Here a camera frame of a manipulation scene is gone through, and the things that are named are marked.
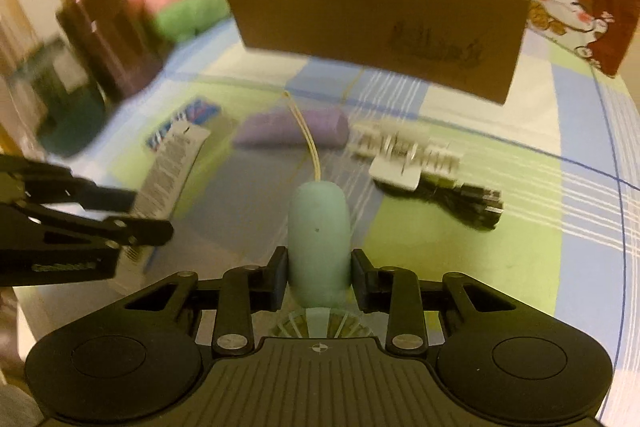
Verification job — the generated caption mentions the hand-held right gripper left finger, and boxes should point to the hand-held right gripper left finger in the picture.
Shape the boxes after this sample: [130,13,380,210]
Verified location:
[122,248,290,356]

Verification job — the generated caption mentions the green and white ointment box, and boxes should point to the green and white ointment box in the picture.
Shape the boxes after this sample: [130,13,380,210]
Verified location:
[131,123,211,222]

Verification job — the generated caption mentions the clear box with blue label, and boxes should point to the clear box with blue label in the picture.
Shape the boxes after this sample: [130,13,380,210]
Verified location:
[145,96,221,152]

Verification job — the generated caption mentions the black cable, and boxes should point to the black cable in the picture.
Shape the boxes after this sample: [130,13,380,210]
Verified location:
[415,172,505,232]

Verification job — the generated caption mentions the blue glass jar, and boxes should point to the blue glass jar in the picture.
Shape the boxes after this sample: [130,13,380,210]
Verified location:
[7,34,108,158]

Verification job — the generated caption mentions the purple bottle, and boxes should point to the purple bottle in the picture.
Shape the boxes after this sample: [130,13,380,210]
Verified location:
[234,107,350,152]

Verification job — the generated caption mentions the brown cardboard box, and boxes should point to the brown cardboard box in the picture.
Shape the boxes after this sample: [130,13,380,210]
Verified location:
[220,0,532,105]

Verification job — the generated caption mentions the dark brown cylindrical jar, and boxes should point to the dark brown cylindrical jar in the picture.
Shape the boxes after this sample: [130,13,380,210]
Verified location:
[56,0,166,105]

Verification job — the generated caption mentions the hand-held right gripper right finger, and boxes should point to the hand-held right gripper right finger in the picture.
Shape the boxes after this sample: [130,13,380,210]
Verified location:
[351,249,518,354]

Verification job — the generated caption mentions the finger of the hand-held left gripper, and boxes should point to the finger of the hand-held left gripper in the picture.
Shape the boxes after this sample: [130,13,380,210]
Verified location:
[0,154,138,211]
[0,206,175,258]

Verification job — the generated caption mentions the teal handheld fan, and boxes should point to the teal handheld fan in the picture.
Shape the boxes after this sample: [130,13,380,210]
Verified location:
[270,91,381,340]

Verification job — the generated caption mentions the checked bed sheet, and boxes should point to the checked bed sheet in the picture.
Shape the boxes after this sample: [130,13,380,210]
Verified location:
[0,17,640,388]

